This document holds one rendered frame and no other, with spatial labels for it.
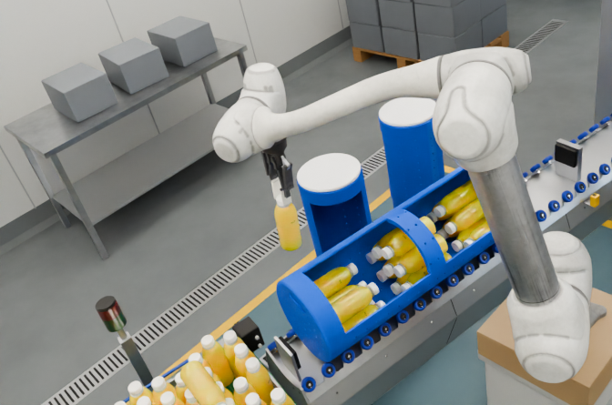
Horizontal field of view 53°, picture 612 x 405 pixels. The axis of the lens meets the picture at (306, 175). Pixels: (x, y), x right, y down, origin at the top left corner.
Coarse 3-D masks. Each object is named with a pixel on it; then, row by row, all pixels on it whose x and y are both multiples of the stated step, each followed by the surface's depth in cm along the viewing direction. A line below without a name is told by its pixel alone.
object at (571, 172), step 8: (560, 144) 236; (568, 144) 234; (560, 152) 236; (568, 152) 233; (576, 152) 231; (560, 160) 238; (568, 160) 235; (576, 160) 233; (560, 168) 242; (568, 168) 239; (576, 168) 235; (568, 176) 241; (576, 176) 237
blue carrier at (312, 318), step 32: (448, 192) 225; (384, 224) 211; (416, 224) 192; (320, 256) 191; (352, 256) 208; (288, 288) 180; (384, 288) 209; (416, 288) 189; (288, 320) 199; (320, 320) 173; (384, 320) 188; (320, 352) 185
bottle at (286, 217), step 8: (280, 208) 180; (288, 208) 180; (280, 216) 181; (288, 216) 180; (296, 216) 183; (280, 224) 182; (288, 224) 182; (296, 224) 184; (280, 232) 185; (288, 232) 184; (296, 232) 186; (280, 240) 188; (288, 240) 186; (296, 240) 187; (288, 248) 189; (296, 248) 189
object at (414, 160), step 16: (384, 128) 288; (400, 128) 281; (416, 128) 280; (432, 128) 283; (384, 144) 295; (400, 144) 286; (416, 144) 284; (432, 144) 287; (400, 160) 292; (416, 160) 289; (432, 160) 292; (400, 176) 298; (416, 176) 294; (432, 176) 296; (400, 192) 304; (416, 192) 300
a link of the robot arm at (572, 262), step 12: (552, 240) 154; (564, 240) 153; (576, 240) 152; (552, 252) 150; (564, 252) 150; (576, 252) 150; (564, 264) 149; (576, 264) 149; (588, 264) 151; (564, 276) 149; (576, 276) 149; (588, 276) 151; (576, 288) 147; (588, 288) 150; (588, 300) 149
